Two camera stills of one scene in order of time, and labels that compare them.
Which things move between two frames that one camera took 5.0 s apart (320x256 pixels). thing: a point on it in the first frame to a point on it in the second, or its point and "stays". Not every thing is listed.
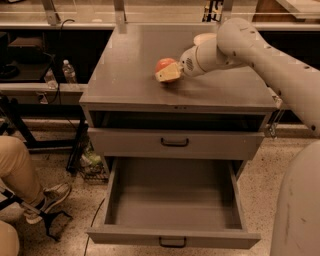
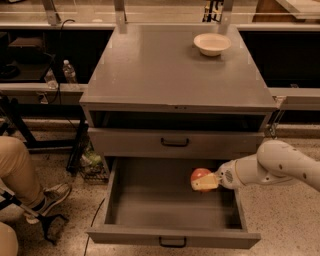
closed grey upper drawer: x=174 y=144 stays
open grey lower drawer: x=175 y=203 stays
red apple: x=162 y=64 to x=199 y=173
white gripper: x=188 y=64 to x=227 y=177
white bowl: x=205 y=39 stays
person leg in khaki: x=17 y=171 stays
